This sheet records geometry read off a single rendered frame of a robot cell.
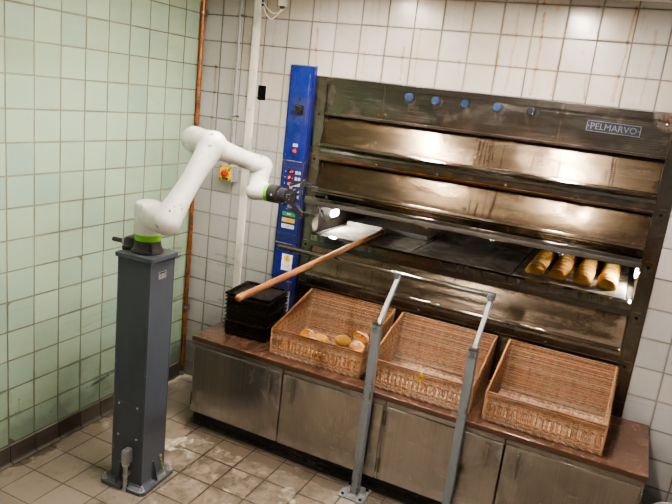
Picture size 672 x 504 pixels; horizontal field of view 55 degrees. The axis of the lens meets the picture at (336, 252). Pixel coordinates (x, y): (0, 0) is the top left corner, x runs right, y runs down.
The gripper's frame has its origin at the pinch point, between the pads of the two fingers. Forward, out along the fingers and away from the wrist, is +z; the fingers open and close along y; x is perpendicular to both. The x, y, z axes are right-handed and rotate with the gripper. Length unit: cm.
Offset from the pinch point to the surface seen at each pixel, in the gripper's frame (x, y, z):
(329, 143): -53, -25, -20
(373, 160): -55, -19, 7
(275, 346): -8, 86, -19
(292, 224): -53, 26, -39
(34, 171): 65, -1, -119
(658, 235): -53, -5, 158
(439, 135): -57, -38, 43
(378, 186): -55, -5, 12
